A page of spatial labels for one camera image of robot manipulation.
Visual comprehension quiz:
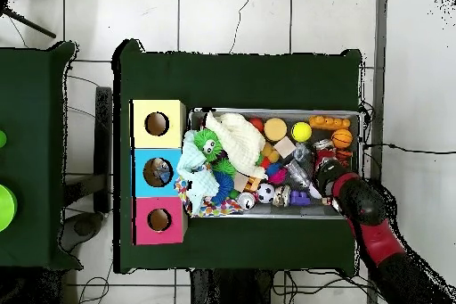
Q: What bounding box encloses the clear plastic bottle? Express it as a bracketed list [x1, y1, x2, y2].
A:
[293, 142, 314, 163]

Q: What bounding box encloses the grey plastic bottle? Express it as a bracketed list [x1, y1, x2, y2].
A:
[286, 159, 312, 189]

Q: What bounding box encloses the cream yellow cloth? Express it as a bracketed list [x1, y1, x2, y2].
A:
[204, 111, 268, 180]

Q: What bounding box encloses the large blue fuzzy spiky ball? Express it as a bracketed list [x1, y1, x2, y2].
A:
[211, 170, 235, 205]

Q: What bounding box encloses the green spiky toy with eyes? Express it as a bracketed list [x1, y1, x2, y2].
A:
[193, 128, 226, 162]

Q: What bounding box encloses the large polka dot cloth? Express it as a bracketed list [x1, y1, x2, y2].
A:
[174, 175, 245, 218]

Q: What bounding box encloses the clear bottle with blue label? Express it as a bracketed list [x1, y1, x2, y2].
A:
[151, 159, 173, 185]

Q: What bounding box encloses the shallow clear mesh bin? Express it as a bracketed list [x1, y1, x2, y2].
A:
[186, 106, 365, 221]

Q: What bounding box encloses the wooden box with three holes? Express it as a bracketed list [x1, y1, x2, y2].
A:
[129, 98, 188, 246]

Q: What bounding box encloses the orange toy basketball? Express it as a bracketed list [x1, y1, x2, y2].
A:
[330, 127, 354, 150]

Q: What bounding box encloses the yellow ball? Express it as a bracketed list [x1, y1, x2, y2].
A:
[290, 120, 314, 144]

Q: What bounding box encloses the purple toy block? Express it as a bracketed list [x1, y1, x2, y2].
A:
[289, 190, 311, 208]

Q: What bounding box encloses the black white soccer ball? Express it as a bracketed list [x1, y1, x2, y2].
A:
[256, 183, 277, 204]

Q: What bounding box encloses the green spiky ball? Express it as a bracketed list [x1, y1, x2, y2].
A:
[211, 158, 238, 177]

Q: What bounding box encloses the dark green side table cloth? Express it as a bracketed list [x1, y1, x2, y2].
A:
[0, 40, 84, 271]

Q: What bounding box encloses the black tripod leg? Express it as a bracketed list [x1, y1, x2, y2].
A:
[0, 5, 57, 39]

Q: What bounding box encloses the large bright green round object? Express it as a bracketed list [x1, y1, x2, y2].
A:
[0, 184, 19, 233]

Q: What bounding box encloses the black power cable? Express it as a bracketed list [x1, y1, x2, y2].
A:
[362, 142, 456, 155]

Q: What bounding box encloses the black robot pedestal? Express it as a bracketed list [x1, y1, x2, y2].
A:
[190, 268, 277, 304]

